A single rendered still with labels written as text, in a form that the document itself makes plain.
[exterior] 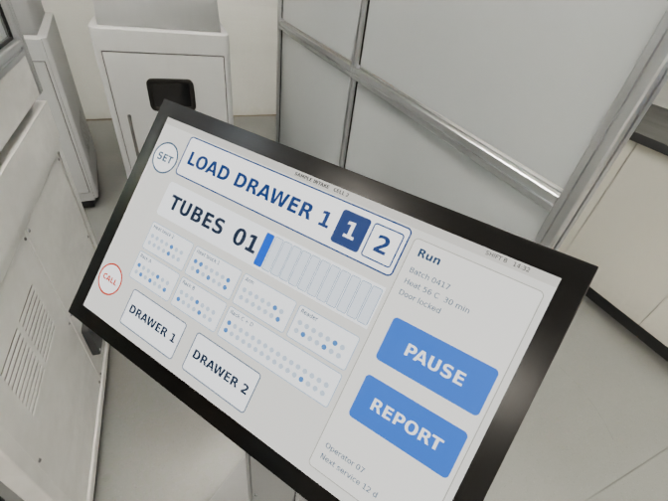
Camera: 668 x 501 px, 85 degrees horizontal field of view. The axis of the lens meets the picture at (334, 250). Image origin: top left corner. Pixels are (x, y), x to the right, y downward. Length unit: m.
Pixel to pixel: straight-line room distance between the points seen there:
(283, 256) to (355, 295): 0.09
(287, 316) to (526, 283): 0.23
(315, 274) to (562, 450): 1.55
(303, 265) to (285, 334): 0.07
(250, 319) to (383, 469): 0.19
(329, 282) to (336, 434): 0.14
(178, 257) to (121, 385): 1.26
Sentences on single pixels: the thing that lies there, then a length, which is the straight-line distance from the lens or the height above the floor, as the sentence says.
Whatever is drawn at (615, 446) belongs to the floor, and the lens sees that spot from 1.98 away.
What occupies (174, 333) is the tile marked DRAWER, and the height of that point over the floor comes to 1.01.
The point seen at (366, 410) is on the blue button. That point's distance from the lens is 0.37.
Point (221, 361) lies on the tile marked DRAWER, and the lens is 0.44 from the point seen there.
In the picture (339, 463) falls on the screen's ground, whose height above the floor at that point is 1.00.
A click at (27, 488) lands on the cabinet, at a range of 1.12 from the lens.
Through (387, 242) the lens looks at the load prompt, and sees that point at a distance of 0.36.
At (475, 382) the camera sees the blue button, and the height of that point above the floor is 1.10.
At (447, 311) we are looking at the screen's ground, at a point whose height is 1.13.
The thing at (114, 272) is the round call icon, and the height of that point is 1.02.
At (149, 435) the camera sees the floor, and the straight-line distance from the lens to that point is 1.57.
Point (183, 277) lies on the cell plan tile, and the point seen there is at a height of 1.06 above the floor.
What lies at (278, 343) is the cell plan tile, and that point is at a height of 1.05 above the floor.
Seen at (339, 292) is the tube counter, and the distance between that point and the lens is 0.37.
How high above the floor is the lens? 1.37
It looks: 39 degrees down
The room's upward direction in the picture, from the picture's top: 9 degrees clockwise
